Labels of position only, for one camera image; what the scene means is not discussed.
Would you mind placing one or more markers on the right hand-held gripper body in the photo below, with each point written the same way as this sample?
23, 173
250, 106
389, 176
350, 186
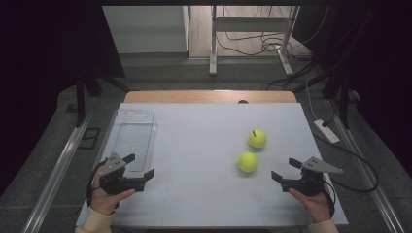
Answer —
315, 166

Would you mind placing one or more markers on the person's left hand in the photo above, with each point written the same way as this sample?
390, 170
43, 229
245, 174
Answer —
103, 200

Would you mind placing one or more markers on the white metal stand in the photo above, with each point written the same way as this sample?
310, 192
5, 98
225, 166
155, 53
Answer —
249, 24

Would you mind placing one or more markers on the black floor plate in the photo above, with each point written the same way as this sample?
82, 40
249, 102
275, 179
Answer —
89, 138

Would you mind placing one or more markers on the clear plastic container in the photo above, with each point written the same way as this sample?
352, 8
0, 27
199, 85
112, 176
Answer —
136, 136

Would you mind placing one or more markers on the wooden table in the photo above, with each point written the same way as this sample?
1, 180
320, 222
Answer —
207, 97

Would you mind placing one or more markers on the white power strip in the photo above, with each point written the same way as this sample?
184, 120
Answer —
327, 131

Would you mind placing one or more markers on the aluminium floor rail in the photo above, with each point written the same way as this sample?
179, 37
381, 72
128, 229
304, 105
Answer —
55, 174
369, 181

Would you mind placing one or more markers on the white cabinet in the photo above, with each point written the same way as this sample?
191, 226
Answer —
145, 29

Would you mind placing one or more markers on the person's right hand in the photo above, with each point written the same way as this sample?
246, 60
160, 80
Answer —
317, 207

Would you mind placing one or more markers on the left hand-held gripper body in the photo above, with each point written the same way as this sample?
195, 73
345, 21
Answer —
111, 163

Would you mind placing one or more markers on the white board table cover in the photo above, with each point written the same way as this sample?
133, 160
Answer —
207, 142

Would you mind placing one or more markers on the yellow-green apple with stem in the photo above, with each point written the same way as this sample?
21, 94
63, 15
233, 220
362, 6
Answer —
258, 139

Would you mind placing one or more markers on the black metal stand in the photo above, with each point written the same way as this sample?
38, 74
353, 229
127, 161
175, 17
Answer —
80, 103
344, 97

